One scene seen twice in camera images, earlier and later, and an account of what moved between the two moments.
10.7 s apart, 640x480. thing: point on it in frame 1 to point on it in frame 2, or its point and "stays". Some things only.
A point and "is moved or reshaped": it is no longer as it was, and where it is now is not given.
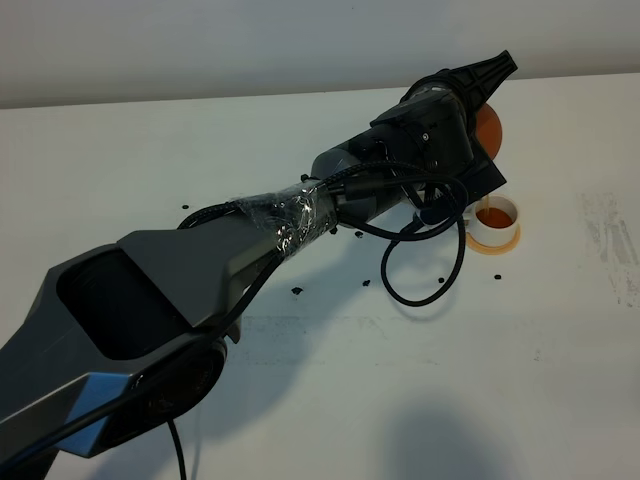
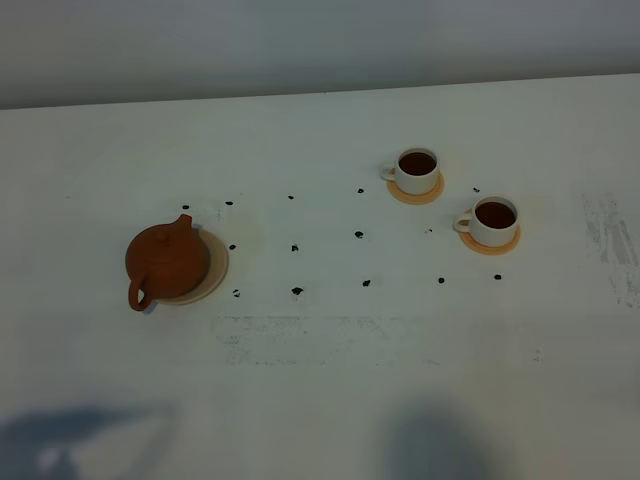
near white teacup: x=491 y=220 stays
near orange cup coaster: x=492 y=249 stays
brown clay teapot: x=488 y=130 is moved or reshaped
